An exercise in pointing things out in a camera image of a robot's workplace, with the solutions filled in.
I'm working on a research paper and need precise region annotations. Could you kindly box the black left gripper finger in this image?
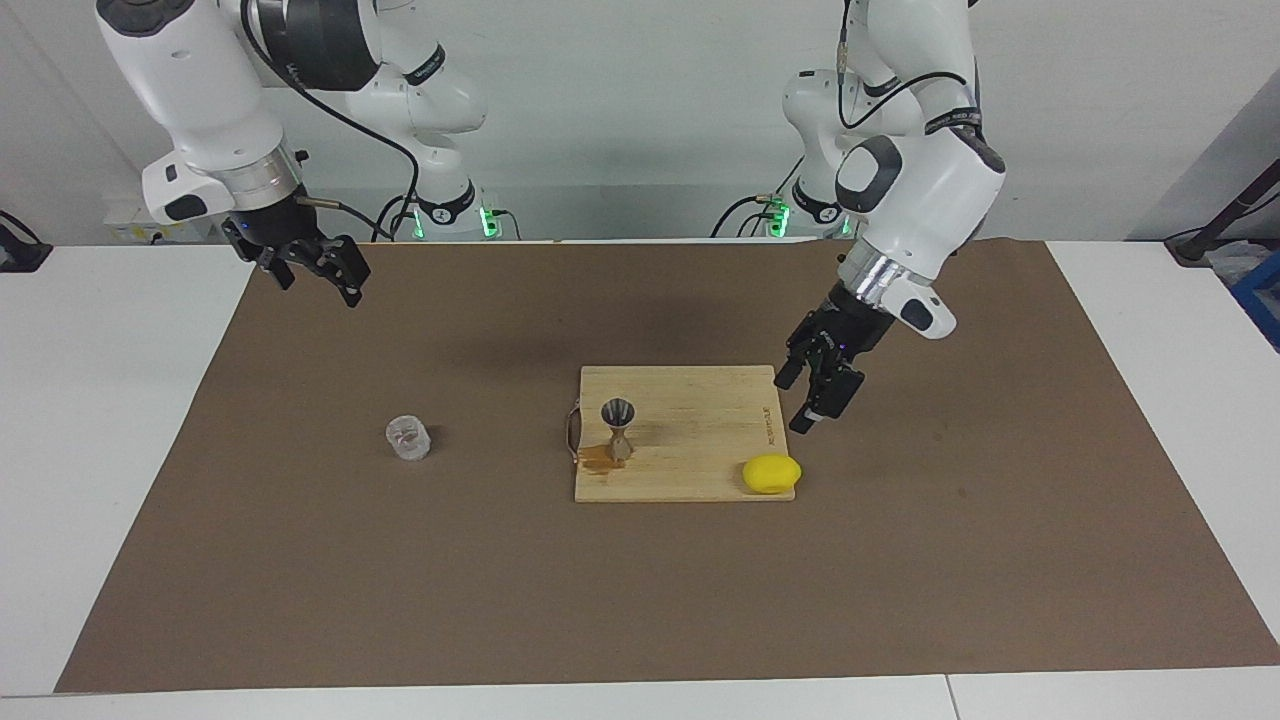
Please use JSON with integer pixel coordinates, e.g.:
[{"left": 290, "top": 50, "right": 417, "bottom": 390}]
[
  {"left": 789, "top": 364, "right": 867, "bottom": 435},
  {"left": 774, "top": 344, "right": 817, "bottom": 392}
]

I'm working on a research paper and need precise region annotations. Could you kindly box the steel cocktail jigger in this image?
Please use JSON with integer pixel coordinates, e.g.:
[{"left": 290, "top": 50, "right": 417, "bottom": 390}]
[{"left": 600, "top": 398, "right": 636, "bottom": 463}]

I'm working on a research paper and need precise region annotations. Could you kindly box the small clear glass cup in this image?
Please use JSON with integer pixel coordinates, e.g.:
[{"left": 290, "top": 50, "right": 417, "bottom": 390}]
[{"left": 385, "top": 414, "right": 433, "bottom": 462}]

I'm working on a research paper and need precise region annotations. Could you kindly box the yellow lemon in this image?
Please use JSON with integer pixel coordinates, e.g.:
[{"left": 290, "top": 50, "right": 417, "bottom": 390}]
[{"left": 742, "top": 454, "right": 803, "bottom": 496}]

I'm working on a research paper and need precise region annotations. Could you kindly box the bamboo cutting board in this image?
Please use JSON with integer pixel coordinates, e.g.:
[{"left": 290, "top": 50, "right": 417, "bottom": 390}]
[{"left": 565, "top": 365, "right": 798, "bottom": 504}]

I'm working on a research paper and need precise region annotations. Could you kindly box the white power strip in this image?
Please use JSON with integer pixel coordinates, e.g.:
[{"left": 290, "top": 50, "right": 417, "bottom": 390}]
[{"left": 105, "top": 205, "right": 216, "bottom": 244}]

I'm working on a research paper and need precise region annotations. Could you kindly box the brown table mat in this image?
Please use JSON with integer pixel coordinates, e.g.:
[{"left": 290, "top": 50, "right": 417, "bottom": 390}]
[{"left": 55, "top": 238, "right": 1280, "bottom": 694}]

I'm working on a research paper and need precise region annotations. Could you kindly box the black stand pole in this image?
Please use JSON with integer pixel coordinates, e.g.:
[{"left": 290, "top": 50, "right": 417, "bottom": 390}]
[{"left": 1165, "top": 160, "right": 1280, "bottom": 266}]

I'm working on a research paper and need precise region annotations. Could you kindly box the blue crate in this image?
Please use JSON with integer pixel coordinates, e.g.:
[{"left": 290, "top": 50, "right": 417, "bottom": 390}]
[{"left": 1230, "top": 250, "right": 1280, "bottom": 351}]

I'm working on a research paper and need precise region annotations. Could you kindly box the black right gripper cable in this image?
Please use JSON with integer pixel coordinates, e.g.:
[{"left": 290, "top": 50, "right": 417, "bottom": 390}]
[{"left": 238, "top": 0, "right": 421, "bottom": 241}]

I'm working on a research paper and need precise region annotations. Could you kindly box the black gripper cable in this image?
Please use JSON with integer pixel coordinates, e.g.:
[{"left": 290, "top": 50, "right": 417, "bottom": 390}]
[
  {"left": 836, "top": 0, "right": 983, "bottom": 131},
  {"left": 238, "top": 0, "right": 421, "bottom": 241}
]

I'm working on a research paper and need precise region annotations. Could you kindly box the black base cable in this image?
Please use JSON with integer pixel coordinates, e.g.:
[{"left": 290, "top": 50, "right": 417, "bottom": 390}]
[
  {"left": 710, "top": 148, "right": 806, "bottom": 239},
  {"left": 372, "top": 195, "right": 421, "bottom": 242}
]

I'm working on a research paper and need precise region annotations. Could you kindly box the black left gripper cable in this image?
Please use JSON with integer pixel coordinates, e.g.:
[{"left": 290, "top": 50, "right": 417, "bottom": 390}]
[{"left": 836, "top": 0, "right": 983, "bottom": 131}]

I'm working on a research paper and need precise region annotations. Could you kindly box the black clamp mount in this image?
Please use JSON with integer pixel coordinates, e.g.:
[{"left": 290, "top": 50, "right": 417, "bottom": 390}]
[{"left": 0, "top": 210, "right": 53, "bottom": 273}]

